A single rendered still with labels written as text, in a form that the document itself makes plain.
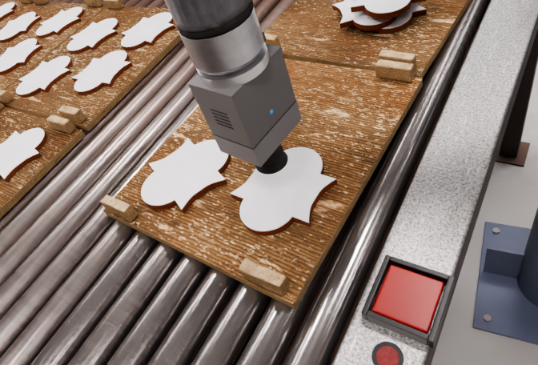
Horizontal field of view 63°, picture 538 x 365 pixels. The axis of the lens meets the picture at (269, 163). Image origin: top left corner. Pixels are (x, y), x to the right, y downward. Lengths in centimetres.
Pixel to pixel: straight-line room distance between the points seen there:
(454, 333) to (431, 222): 94
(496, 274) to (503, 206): 28
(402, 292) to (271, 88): 26
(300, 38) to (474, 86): 33
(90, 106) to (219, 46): 59
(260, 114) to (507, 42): 50
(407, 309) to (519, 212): 126
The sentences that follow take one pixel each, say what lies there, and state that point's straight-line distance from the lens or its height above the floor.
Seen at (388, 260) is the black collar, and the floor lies 93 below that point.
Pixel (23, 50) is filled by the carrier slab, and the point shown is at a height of 95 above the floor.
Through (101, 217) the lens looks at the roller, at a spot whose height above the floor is 92.
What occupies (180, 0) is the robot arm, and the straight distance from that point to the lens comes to 40.
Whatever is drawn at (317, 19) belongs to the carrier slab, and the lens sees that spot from 93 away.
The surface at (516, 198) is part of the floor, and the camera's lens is 177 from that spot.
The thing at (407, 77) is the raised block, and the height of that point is 95.
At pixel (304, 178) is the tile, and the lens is 60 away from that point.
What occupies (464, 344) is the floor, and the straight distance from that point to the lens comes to 149.
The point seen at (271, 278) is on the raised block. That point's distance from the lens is 51.
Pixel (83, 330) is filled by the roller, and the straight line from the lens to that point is 66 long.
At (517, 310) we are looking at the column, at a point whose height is 1.
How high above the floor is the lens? 139
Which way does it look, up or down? 45 degrees down
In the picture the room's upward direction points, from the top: 22 degrees counter-clockwise
